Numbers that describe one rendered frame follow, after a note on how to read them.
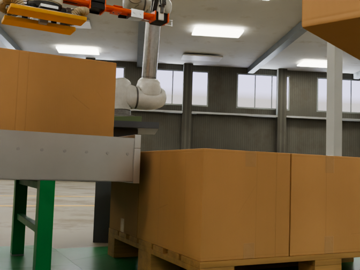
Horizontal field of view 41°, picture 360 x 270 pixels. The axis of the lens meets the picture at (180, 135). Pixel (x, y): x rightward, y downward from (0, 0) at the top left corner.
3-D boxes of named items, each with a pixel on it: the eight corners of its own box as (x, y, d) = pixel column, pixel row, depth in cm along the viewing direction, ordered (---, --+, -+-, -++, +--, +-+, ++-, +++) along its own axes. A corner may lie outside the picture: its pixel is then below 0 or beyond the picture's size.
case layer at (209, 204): (200, 262, 167) (203, 148, 170) (109, 227, 255) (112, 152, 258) (425, 247, 220) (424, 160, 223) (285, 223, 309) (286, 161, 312)
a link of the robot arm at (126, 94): (104, 112, 318) (104, 80, 320) (130, 113, 325) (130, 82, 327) (110, 107, 303) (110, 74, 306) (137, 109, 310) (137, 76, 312)
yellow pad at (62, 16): (10, 7, 205) (10, -5, 205) (6, 13, 214) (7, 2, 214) (87, 21, 221) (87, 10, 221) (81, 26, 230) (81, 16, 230)
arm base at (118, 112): (97, 120, 318) (97, 112, 319) (130, 121, 324) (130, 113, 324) (100, 116, 301) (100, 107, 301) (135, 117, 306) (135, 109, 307)
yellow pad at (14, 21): (4, 18, 222) (4, 8, 222) (1, 24, 231) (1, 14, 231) (75, 30, 238) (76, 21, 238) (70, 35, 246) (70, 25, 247)
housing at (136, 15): (130, 16, 243) (131, 7, 244) (126, 20, 249) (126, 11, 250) (143, 19, 247) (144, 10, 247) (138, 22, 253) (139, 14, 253)
